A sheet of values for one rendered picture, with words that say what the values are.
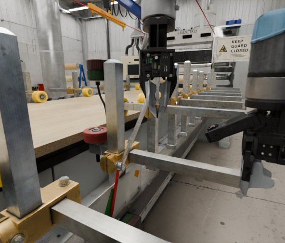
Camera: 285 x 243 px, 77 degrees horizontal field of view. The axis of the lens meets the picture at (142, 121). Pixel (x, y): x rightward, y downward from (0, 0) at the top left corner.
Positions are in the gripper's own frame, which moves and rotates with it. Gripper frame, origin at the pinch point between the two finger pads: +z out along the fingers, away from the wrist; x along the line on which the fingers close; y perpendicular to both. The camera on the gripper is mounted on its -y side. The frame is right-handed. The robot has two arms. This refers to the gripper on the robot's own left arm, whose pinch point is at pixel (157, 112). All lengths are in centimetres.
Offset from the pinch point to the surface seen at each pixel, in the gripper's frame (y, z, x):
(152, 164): -0.1, 14.3, -1.0
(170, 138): -47, 21, 6
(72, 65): -640, -76, -346
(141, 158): -1.3, 13.2, -4.3
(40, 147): 5.3, 8.6, -29.2
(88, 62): 0.5, -12.1, -17.1
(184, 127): -70, 20, 15
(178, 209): -90, 95, 16
